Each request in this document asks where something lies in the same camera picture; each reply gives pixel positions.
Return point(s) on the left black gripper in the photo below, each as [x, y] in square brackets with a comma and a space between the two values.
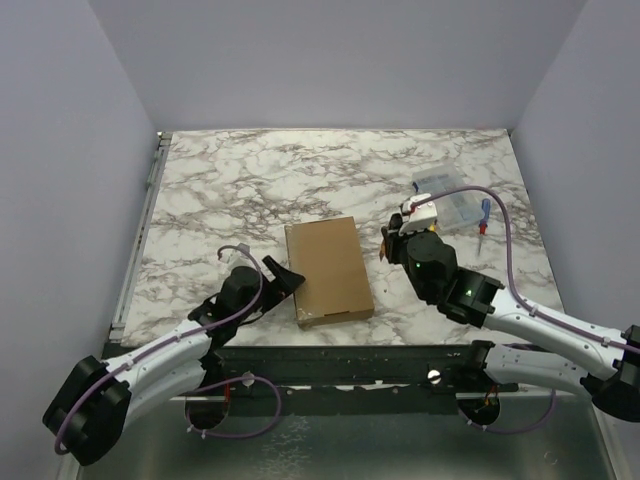
[276, 290]

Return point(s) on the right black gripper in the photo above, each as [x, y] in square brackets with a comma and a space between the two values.
[395, 242]

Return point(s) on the brown cardboard express box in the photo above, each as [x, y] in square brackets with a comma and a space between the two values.
[336, 287]

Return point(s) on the orange utility knife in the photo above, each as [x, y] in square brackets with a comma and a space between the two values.
[383, 245]

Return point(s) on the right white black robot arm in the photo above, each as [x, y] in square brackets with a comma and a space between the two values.
[566, 353]

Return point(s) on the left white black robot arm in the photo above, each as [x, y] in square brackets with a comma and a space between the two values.
[100, 398]

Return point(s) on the clear plastic parts box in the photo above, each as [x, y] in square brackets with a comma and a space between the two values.
[455, 211]

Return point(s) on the blue red screwdriver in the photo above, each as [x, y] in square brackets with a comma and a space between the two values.
[483, 223]

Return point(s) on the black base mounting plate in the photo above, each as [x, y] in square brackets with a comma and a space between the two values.
[350, 380]

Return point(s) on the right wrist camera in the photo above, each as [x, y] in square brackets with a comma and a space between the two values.
[421, 210]

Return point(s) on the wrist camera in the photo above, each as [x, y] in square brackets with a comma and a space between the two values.
[421, 210]
[239, 255]

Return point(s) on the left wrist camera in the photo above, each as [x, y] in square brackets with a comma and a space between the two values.
[239, 255]

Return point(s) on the aluminium frame rail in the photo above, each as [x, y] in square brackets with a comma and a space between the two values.
[116, 332]

